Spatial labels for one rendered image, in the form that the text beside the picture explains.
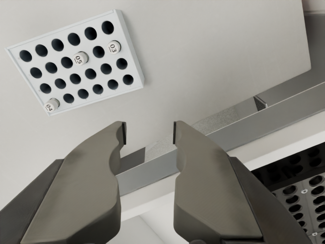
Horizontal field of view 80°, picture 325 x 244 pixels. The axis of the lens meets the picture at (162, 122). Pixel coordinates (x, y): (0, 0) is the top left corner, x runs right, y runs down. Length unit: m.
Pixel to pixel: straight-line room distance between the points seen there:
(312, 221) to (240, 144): 0.11
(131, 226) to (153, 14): 0.26
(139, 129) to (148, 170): 0.10
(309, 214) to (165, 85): 0.21
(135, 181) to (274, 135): 0.14
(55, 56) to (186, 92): 0.16
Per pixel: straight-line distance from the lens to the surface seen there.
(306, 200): 0.24
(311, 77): 0.40
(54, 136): 0.34
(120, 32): 0.23
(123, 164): 0.92
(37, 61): 0.26
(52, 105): 0.26
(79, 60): 0.23
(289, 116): 0.21
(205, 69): 0.28
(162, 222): 0.32
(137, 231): 0.29
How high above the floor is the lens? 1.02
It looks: 62 degrees down
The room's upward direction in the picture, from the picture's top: 175 degrees clockwise
